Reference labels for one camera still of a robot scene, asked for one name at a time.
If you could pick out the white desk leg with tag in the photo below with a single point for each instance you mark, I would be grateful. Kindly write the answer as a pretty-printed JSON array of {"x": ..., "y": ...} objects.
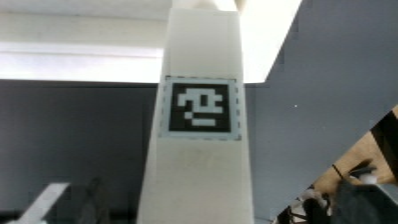
[{"x": 197, "y": 185}]

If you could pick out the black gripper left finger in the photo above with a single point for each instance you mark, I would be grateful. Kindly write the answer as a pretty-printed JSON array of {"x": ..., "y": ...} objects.
[{"x": 69, "y": 204}]

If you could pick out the white desk top panel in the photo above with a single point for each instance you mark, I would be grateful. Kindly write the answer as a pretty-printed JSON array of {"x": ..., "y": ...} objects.
[{"x": 129, "y": 40}]

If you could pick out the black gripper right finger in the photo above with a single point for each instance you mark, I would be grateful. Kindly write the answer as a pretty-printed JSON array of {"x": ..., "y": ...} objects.
[{"x": 366, "y": 204}]

